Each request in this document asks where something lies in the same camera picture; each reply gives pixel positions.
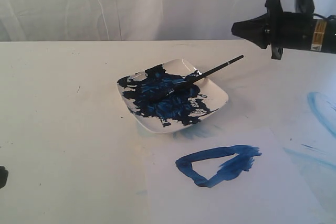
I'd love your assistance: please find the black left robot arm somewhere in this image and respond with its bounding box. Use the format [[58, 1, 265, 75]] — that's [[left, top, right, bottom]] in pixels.
[[0, 166, 9, 188]]

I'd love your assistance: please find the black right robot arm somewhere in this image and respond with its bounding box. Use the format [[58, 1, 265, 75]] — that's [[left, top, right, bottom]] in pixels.
[[231, 0, 335, 60]]

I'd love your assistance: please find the black paintbrush with blue bristles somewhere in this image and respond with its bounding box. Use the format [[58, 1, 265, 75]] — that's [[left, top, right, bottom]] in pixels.
[[149, 55, 244, 102]]

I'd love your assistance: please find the white backdrop curtain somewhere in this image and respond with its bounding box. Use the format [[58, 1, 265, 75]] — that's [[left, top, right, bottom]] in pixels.
[[1, 0, 335, 41]]

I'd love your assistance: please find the white plate with blue paint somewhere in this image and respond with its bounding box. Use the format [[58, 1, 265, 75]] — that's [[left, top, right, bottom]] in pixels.
[[117, 59, 229, 134]]

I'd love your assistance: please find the white paper sheet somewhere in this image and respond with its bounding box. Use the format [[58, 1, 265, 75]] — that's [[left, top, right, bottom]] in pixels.
[[144, 129, 331, 223]]

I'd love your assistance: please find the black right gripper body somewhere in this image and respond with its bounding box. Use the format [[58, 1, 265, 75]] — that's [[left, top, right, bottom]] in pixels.
[[265, 0, 315, 60]]

